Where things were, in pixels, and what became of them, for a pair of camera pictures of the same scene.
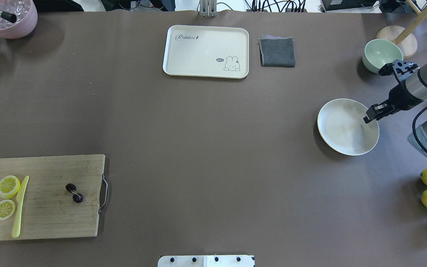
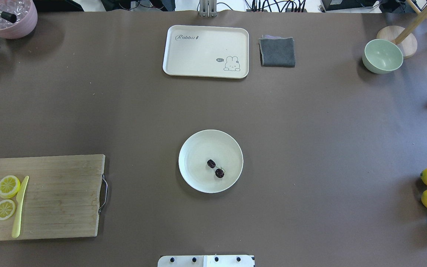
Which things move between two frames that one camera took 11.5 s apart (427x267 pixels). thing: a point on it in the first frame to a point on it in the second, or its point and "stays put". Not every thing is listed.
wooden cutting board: x=61 y=200 stays put
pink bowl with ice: x=26 y=11 stays put
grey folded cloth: x=277 y=51 stays put
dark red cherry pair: x=77 y=198 to x=219 y=172
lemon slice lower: x=4 y=209 stays put
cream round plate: x=341 y=125 to x=206 y=145
